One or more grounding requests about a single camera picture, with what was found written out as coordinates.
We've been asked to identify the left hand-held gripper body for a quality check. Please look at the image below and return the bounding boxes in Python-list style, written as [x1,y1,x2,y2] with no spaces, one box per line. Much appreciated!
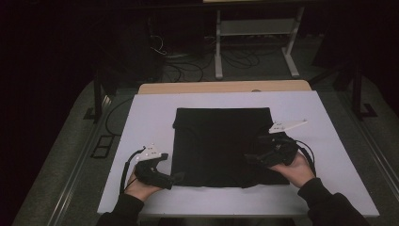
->
[135,143,173,190]

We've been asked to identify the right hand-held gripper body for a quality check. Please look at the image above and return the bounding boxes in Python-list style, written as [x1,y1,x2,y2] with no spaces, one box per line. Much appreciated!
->
[260,119,309,168]

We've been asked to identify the black tank top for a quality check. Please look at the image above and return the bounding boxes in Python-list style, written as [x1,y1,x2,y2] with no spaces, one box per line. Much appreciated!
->
[170,106,291,189]

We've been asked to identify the person's left hand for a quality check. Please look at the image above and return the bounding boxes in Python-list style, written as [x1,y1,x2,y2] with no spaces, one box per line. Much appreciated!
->
[124,168,164,202]

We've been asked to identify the person's right hand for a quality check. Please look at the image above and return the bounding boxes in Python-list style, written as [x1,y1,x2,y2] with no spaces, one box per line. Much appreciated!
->
[269,152,316,188]

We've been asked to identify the white board sheet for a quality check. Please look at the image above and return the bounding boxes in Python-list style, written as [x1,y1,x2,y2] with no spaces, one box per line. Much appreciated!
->
[97,90,380,218]

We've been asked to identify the black metal stand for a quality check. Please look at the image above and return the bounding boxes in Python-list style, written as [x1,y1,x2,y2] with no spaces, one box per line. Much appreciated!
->
[351,62,379,121]
[83,74,111,124]

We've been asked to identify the left hand-held gripper cable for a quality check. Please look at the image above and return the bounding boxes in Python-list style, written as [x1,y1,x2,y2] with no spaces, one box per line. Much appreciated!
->
[120,146,147,194]

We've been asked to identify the black floor cable loop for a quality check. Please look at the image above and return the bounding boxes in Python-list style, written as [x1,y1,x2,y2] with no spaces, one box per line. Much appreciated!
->
[104,97,135,137]

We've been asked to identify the metal floor rail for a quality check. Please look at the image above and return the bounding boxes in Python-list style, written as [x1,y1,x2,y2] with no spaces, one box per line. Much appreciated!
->
[340,90,399,202]
[46,93,113,226]

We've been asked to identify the tangled black floor cables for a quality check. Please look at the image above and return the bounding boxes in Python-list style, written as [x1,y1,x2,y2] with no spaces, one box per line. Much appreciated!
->
[161,46,262,83]

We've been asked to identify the thin white cable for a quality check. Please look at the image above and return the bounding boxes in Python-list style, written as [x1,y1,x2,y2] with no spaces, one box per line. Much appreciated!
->
[149,33,168,57]

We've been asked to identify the white metal stand frame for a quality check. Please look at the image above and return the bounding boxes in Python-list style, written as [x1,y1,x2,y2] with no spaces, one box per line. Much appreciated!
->
[215,6,306,80]

